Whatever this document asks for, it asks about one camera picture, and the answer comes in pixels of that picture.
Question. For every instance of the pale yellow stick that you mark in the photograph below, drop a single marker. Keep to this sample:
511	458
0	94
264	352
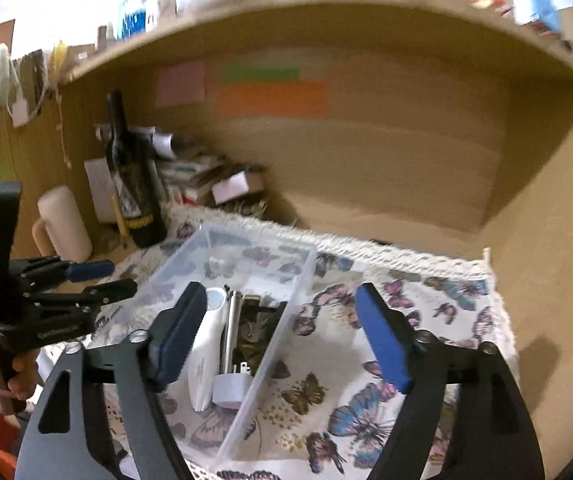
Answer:
122	225

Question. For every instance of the handwritten white note paper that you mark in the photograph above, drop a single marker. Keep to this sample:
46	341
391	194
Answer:
97	185

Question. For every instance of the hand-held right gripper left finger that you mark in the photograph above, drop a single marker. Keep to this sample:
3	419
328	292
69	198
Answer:
181	340

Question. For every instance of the rolled white papers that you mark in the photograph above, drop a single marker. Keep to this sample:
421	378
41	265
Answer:
159	141

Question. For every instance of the clear plastic storage box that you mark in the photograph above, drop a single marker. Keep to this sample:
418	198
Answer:
246	260

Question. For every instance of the white plug adapter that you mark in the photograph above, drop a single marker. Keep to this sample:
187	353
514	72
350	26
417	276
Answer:
231	387

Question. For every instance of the blue and white bottle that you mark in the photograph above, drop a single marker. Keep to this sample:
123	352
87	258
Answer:
133	15

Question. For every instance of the silver pen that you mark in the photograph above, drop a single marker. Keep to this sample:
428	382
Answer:
229	330

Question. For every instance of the dark wine bottle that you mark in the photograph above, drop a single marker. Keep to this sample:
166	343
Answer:
136	210

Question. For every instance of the small white bottle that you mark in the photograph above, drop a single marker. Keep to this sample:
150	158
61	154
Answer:
166	7

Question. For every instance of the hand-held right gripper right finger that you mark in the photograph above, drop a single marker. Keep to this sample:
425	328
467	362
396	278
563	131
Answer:
381	340

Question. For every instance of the white mug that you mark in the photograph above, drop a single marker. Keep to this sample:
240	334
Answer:
66	225

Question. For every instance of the wooden shelf board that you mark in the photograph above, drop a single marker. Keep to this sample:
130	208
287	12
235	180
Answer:
316	5

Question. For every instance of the butterfly print lace cloth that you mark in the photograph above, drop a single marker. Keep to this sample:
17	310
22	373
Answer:
416	300

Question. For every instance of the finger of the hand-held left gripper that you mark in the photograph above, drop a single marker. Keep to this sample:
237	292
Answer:
111	290
89	270

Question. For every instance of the white fluffy toy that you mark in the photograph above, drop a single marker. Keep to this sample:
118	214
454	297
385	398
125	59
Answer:
2	72

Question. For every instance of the green sticky note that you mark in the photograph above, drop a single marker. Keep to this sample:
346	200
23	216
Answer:
261	74

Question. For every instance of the orange sticky note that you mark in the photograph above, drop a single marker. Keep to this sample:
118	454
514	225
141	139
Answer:
271	100

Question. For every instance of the white card box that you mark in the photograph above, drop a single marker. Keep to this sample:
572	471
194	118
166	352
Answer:
229	187

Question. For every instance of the pink sticky note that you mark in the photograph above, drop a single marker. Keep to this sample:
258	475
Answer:
180	84

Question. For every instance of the white tube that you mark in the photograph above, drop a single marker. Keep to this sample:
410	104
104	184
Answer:
204	355

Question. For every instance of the pile of small metal bits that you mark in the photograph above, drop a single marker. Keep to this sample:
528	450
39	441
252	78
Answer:
246	206

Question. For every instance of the person's left hand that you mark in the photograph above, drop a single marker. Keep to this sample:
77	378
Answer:
29	372

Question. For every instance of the stack of booklets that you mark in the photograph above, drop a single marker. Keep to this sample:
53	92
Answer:
186	177

